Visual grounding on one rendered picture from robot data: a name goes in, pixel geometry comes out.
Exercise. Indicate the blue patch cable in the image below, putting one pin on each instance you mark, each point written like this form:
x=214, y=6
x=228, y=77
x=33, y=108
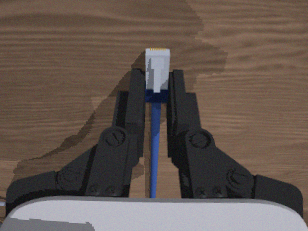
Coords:
x=155, y=130

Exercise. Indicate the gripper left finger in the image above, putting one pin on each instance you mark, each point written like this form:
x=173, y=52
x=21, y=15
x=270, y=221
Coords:
x=105, y=169

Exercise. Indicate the white ethernet plug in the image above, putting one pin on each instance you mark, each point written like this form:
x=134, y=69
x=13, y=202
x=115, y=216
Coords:
x=157, y=72

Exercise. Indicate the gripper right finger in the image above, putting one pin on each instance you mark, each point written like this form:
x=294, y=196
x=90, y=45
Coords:
x=212, y=174

